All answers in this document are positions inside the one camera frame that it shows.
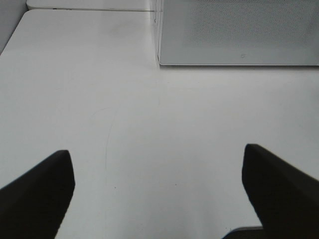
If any white microwave door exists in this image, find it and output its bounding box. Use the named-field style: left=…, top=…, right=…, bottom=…
left=158, top=0, right=319, bottom=67

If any white microwave oven body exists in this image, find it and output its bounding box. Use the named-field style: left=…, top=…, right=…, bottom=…
left=151, top=0, right=319, bottom=69

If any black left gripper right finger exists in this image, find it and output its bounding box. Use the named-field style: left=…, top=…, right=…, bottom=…
left=225, top=144, right=319, bottom=239

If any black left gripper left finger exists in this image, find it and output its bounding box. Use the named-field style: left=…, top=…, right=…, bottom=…
left=0, top=150, right=75, bottom=239

